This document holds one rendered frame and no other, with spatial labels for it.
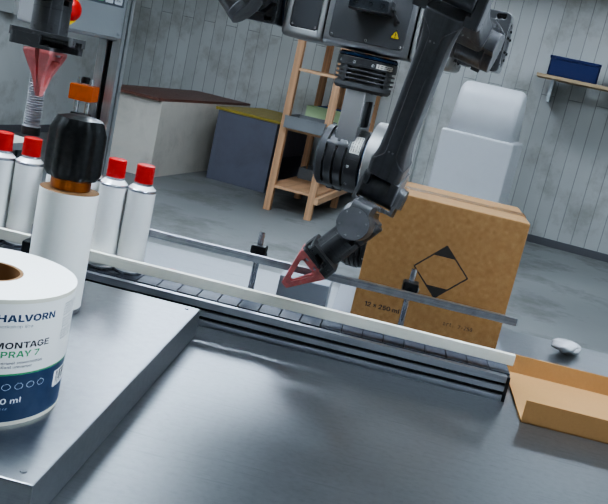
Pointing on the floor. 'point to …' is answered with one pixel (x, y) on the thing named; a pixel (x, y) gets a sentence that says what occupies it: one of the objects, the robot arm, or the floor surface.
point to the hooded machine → (480, 143)
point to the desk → (251, 147)
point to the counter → (166, 128)
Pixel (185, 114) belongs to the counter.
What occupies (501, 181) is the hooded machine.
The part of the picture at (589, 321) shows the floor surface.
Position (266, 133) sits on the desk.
